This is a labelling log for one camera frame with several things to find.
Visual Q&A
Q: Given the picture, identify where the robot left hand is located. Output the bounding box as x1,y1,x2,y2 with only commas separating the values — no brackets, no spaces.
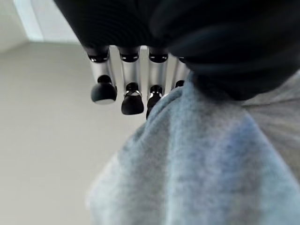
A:
52,0,300,119

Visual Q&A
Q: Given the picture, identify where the grey garment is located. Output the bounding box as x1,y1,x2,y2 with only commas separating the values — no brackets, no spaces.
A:
85,70,300,225

